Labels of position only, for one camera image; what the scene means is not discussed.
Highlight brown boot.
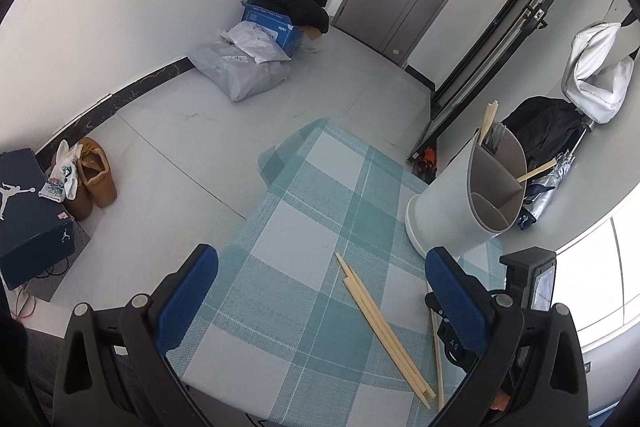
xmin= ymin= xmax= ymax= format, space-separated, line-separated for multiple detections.
xmin=75 ymin=137 xmax=119 ymax=209
xmin=60 ymin=177 xmax=94 ymax=223

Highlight blue cardboard box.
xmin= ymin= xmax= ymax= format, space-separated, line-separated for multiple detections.
xmin=241 ymin=2 xmax=303 ymax=58

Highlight white socks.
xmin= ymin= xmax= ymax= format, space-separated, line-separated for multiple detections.
xmin=48 ymin=139 xmax=84 ymax=200

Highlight window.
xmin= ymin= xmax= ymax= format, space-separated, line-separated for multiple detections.
xmin=552 ymin=187 xmax=640 ymax=354

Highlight folded silver blue umbrella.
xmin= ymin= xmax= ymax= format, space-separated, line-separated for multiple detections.
xmin=520 ymin=152 xmax=577 ymax=229

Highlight wooden chopstick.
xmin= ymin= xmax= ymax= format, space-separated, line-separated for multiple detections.
xmin=335 ymin=252 xmax=437 ymax=397
xmin=515 ymin=158 xmax=559 ymax=184
xmin=482 ymin=100 xmax=501 ymax=144
xmin=476 ymin=103 xmax=493 ymax=146
xmin=429 ymin=309 xmax=446 ymax=412
xmin=343 ymin=276 xmax=431 ymax=409

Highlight dark blue shoe box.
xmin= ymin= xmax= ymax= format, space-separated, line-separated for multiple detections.
xmin=0 ymin=148 xmax=76 ymax=292

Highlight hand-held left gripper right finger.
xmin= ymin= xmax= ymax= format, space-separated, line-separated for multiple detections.
xmin=424 ymin=246 xmax=591 ymax=427

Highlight grey plastic mail bag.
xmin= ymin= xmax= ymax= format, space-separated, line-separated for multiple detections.
xmin=188 ymin=41 xmax=294 ymax=103

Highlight metal spoon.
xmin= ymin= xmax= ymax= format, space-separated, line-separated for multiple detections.
xmin=486 ymin=121 xmax=507 ymax=156

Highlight black backpack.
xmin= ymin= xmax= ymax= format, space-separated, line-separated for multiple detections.
xmin=500 ymin=96 xmax=584 ymax=168

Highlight black framed glass door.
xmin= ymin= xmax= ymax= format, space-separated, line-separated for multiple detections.
xmin=407 ymin=0 xmax=589 ymax=164

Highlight person's grey clothing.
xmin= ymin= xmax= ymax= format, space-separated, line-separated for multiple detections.
xmin=15 ymin=329 xmax=68 ymax=427

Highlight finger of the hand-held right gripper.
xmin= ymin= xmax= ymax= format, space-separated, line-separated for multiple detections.
xmin=425 ymin=291 xmax=487 ymax=371

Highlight white plastic mail bag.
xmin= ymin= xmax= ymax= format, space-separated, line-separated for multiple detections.
xmin=221 ymin=21 xmax=292 ymax=66

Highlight teal checkered tablecloth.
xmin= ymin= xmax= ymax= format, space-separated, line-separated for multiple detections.
xmin=180 ymin=117 xmax=506 ymax=427

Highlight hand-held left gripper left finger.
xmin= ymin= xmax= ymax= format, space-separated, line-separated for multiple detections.
xmin=52 ymin=243 xmax=221 ymax=427

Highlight grey white utensil holder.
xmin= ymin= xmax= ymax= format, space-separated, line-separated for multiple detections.
xmin=404 ymin=123 xmax=529 ymax=258

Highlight white bag hanging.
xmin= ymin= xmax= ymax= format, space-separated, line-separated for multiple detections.
xmin=559 ymin=21 xmax=636 ymax=126

